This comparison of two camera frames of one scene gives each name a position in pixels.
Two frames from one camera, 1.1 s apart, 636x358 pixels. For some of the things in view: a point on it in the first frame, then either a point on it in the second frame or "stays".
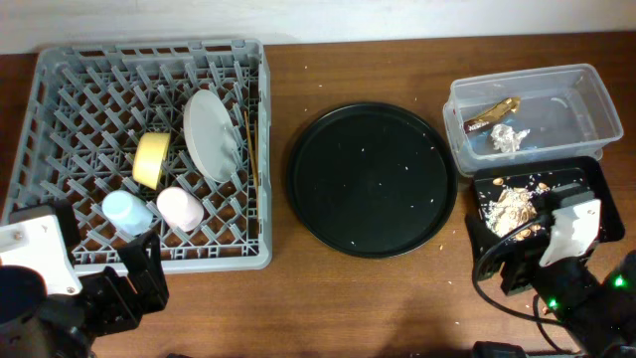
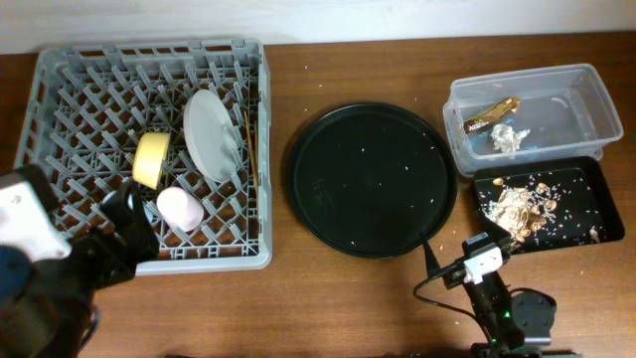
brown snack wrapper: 503,107 stays
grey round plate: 212,134 stays
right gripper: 523,255 → 453,274
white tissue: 505,138 stays
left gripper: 148,275 → 99,265
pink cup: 180,210 stays
